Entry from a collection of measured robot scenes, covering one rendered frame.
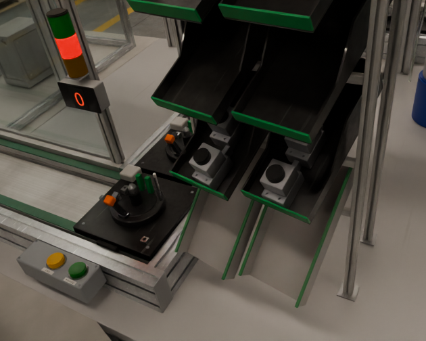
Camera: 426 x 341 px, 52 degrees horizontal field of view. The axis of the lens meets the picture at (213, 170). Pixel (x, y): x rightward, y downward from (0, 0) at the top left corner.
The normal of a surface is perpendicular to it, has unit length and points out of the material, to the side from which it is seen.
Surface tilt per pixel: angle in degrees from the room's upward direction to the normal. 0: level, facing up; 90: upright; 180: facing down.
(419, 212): 0
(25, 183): 0
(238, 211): 45
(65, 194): 0
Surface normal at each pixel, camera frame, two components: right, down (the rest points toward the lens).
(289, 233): -0.53, -0.15
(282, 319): -0.13, -0.76
